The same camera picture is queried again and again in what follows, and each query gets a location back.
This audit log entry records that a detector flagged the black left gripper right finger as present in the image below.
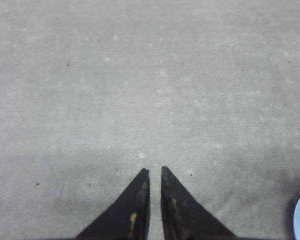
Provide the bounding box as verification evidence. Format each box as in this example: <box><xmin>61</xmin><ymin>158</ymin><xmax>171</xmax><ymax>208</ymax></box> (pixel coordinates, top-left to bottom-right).
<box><xmin>160</xmin><ymin>166</ymin><xmax>236</xmax><ymax>240</ymax></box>

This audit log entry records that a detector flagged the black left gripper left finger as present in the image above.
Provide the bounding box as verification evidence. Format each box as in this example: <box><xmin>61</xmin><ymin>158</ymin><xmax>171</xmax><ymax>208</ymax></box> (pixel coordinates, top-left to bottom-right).
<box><xmin>75</xmin><ymin>168</ymin><xmax>150</xmax><ymax>240</ymax></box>

